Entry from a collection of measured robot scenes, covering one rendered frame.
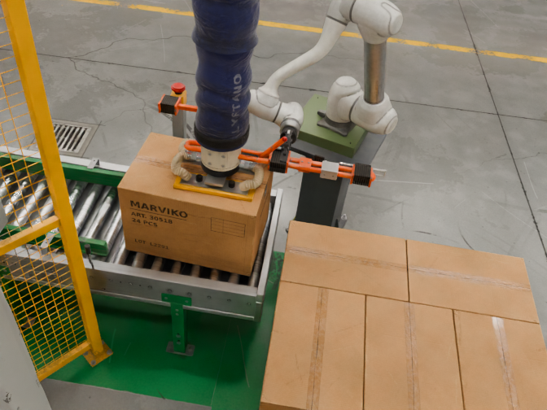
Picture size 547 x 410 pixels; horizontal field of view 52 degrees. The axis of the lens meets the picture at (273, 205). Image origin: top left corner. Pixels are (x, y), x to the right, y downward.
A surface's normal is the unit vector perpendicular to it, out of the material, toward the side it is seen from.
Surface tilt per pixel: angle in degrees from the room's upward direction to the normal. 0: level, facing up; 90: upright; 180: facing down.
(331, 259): 0
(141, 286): 90
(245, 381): 0
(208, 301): 90
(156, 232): 90
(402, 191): 0
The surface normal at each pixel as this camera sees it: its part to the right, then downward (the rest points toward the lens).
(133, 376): 0.09, -0.71
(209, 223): -0.20, 0.67
